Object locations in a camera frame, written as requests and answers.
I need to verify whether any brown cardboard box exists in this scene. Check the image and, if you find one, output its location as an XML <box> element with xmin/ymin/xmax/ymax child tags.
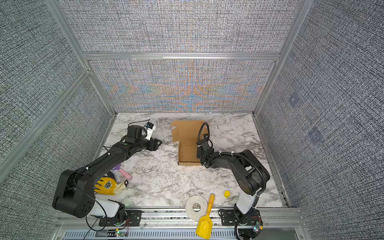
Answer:
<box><xmin>171</xmin><ymin>120</ymin><xmax>205</xmax><ymax>166</ymax></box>

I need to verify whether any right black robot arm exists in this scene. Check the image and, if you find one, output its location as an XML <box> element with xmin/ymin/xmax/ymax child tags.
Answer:
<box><xmin>197</xmin><ymin>139</ymin><xmax>271</xmax><ymax>222</ymax></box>

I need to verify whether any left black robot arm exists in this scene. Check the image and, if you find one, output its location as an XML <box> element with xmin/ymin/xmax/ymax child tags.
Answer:
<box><xmin>53</xmin><ymin>122</ymin><xmax>162</xmax><ymax>223</ymax></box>

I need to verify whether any small yellow bottle cap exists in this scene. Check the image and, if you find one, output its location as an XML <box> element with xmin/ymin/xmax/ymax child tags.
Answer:
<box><xmin>224</xmin><ymin>190</ymin><xmax>231</xmax><ymax>198</ymax></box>

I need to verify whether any yellow work glove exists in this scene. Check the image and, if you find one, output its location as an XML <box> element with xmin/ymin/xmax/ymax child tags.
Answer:
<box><xmin>94</xmin><ymin>177</ymin><xmax>129</xmax><ymax>195</ymax></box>

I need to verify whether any white tape roll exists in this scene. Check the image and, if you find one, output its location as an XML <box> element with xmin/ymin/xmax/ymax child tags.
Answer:
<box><xmin>185</xmin><ymin>196</ymin><xmax>208</xmax><ymax>222</ymax></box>

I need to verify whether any yellow plastic toy shovel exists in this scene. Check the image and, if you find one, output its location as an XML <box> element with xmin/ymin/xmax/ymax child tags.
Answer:
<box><xmin>196</xmin><ymin>194</ymin><xmax>215</xmax><ymax>240</ymax></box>

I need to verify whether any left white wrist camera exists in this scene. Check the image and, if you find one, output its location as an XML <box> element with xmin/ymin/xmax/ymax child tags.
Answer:
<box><xmin>145</xmin><ymin>122</ymin><xmax>156</xmax><ymax>141</ymax></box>

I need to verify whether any right black cable conduit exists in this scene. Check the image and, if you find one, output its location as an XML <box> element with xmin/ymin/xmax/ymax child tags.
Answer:
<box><xmin>196</xmin><ymin>121</ymin><xmax>271</xmax><ymax>196</ymax></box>

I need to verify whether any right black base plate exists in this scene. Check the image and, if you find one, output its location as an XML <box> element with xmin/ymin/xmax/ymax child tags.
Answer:
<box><xmin>218</xmin><ymin>209</ymin><xmax>263</xmax><ymax>226</ymax></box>

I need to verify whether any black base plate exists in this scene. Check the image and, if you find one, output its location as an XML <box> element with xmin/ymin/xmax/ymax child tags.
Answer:
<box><xmin>218</xmin><ymin>209</ymin><xmax>263</xmax><ymax>226</ymax></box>
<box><xmin>99</xmin><ymin>210</ymin><xmax>143</xmax><ymax>228</ymax></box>

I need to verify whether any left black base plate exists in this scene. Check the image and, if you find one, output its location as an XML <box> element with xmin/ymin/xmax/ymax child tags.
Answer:
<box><xmin>99</xmin><ymin>210</ymin><xmax>143</xmax><ymax>228</ymax></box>

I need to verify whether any aluminium front frame rail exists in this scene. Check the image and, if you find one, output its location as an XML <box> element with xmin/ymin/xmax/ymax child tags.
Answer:
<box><xmin>50</xmin><ymin>207</ymin><xmax>311</xmax><ymax>240</ymax></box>

